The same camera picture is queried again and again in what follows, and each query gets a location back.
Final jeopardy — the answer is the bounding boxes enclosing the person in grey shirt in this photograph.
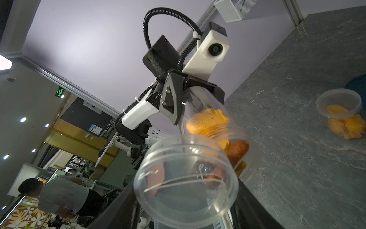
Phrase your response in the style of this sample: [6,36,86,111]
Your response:
[18,176,104,219]

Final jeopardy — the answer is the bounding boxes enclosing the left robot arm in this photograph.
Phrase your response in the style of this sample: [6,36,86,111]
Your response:
[98,7,230,159]

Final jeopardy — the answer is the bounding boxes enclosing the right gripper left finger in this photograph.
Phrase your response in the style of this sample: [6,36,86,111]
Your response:
[88,182,140,229]

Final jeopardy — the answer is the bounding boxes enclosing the orange cookies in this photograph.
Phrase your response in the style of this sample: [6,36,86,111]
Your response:
[185,108,250,177]

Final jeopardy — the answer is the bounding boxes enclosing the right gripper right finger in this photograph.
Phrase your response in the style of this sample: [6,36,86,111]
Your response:
[230,180,284,229]

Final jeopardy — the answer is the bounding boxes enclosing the teal plastic tray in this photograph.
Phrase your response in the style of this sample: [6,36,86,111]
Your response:
[345,74,366,103]

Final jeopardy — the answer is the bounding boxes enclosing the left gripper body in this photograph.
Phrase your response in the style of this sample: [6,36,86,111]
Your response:
[146,70,225,133]

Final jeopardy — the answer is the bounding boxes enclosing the clear cookie jar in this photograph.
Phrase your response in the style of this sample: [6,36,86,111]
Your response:
[315,88,366,140]
[178,86,261,183]

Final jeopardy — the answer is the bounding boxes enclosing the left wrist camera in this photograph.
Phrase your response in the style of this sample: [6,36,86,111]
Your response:
[182,22,230,81]

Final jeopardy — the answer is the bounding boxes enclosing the white mesh wall basket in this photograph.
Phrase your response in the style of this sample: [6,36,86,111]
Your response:
[214,0,258,23]

